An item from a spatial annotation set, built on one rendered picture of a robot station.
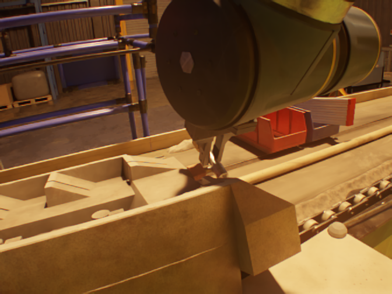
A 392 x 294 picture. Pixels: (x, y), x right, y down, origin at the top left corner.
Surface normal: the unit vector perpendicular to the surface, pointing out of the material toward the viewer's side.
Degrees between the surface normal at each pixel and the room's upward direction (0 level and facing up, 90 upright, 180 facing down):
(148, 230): 80
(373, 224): 0
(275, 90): 112
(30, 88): 93
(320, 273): 0
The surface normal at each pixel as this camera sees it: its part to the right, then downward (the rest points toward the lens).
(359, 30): 0.55, -0.13
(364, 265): -0.08, -0.93
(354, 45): 0.61, 0.12
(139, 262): 0.40, 0.15
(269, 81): 0.62, 0.46
